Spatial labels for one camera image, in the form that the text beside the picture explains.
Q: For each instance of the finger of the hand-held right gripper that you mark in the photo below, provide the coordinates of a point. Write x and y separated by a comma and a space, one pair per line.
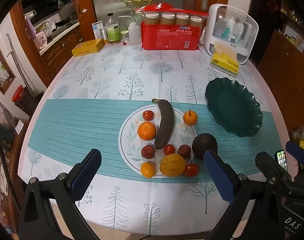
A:
269, 165
297, 152

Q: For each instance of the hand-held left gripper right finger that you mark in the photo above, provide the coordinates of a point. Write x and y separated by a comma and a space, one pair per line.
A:
220, 177

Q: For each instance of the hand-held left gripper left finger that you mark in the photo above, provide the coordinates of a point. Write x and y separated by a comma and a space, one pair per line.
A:
85, 172

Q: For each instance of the dark avocado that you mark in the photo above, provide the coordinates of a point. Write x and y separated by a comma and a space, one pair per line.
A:
204, 143

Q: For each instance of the white leaf-print plate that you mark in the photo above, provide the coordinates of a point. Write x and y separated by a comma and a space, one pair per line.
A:
132, 155

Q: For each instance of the large yellow orange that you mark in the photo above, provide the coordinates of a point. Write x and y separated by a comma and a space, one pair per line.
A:
172, 165

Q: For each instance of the small red tomato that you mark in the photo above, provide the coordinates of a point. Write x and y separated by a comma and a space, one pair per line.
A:
169, 149
191, 170
148, 115

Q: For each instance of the small orange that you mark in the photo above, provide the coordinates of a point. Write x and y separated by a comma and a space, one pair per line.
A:
148, 170

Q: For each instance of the orange with stem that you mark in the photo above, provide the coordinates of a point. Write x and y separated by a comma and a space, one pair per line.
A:
190, 118

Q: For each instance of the dark green scalloped dish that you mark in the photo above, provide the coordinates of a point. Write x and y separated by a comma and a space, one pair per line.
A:
231, 107

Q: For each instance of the large orange mandarin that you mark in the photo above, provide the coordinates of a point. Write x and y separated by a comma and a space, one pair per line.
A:
147, 130

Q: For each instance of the brown overripe banana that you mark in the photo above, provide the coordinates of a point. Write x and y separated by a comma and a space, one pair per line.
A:
165, 120

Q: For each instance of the tree-print tablecloth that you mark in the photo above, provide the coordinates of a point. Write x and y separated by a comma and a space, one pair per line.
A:
92, 120

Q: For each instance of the wooden cabinet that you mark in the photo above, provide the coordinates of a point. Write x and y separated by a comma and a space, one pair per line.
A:
284, 62

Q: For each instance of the red lid bin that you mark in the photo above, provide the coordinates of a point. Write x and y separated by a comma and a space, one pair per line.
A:
18, 93

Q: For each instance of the yellow tissue pack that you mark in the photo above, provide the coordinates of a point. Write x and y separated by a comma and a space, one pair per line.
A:
225, 63

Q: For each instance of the white cosmetics organizer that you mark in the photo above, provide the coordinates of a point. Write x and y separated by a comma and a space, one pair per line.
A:
244, 47

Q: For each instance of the yellow flat box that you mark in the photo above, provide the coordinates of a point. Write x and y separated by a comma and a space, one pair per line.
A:
87, 47

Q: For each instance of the metal can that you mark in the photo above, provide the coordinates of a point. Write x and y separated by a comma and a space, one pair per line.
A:
104, 35

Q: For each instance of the small glass jar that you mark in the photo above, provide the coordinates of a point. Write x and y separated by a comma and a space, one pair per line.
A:
125, 38

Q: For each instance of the green label bottle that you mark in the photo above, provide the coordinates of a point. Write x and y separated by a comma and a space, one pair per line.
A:
113, 31

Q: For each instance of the white and blue carton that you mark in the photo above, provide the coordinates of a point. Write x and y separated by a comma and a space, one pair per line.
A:
97, 28

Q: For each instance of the white squeeze bottle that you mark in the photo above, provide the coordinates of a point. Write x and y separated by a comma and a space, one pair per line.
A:
134, 33

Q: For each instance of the red disposable cup package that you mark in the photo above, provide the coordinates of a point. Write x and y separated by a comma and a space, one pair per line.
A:
166, 36

